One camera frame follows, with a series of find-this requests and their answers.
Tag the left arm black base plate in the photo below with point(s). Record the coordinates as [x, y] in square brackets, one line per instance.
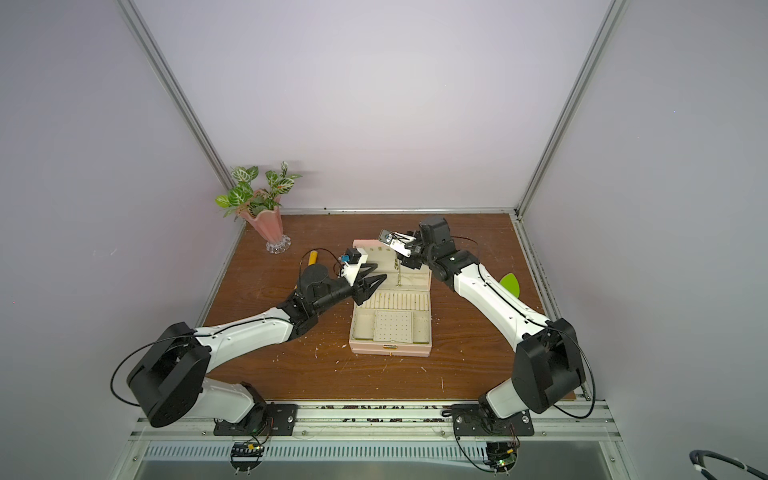
[263, 418]

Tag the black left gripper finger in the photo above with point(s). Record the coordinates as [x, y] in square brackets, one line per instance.
[362, 294]
[372, 283]

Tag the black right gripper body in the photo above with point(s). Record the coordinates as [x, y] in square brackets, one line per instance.
[413, 248]

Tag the circuit board with wires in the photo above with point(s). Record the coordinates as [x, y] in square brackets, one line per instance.
[493, 457]
[244, 457]

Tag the right circuit board with wires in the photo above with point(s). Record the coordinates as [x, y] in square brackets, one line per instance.
[493, 457]

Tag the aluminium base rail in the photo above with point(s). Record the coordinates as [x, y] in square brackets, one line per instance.
[381, 439]

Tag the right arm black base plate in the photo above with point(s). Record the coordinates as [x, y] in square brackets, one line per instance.
[474, 420]

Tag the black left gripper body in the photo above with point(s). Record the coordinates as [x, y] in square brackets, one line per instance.
[333, 297]

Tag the left circuit board with wires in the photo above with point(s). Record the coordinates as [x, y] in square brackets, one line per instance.
[244, 457]

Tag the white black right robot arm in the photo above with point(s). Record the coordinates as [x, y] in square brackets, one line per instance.
[549, 362]

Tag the plant in pink vase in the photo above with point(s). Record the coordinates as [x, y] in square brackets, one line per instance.
[260, 207]

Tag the green trowel yellow handle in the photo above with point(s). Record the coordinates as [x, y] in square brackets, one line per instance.
[511, 283]

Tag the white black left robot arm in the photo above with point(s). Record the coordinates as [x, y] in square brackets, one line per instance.
[171, 380]

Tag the pink jewelry box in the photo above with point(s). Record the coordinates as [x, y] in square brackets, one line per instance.
[397, 319]

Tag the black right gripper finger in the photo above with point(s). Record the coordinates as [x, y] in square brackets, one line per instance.
[413, 262]
[409, 238]

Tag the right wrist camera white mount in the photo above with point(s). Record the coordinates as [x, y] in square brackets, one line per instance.
[390, 239]

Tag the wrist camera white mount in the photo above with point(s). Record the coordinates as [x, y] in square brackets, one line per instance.
[390, 239]
[351, 263]

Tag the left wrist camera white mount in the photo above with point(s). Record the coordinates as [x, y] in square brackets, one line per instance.
[351, 263]

